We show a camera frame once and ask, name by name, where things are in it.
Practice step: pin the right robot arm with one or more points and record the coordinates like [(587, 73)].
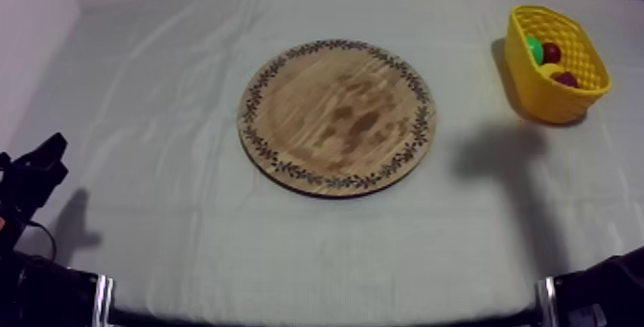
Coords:
[(604, 293)]

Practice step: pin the green toy pear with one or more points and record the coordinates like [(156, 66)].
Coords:
[(535, 49)]

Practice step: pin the small red fruit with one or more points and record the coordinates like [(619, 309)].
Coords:
[(552, 53)]

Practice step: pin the purple toy grapes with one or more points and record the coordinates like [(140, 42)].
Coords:
[(566, 78)]

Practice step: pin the yellow toy banana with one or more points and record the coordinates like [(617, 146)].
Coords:
[(549, 69)]

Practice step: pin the yellow plastic basket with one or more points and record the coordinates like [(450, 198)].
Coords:
[(541, 90)]

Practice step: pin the silver metal bar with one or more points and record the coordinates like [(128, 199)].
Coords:
[(103, 299), (546, 299)]

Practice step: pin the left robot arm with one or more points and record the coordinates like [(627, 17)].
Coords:
[(40, 293)]

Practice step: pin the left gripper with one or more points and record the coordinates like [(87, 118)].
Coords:
[(27, 180)]

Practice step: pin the round wooden board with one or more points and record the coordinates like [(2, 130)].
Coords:
[(336, 117)]

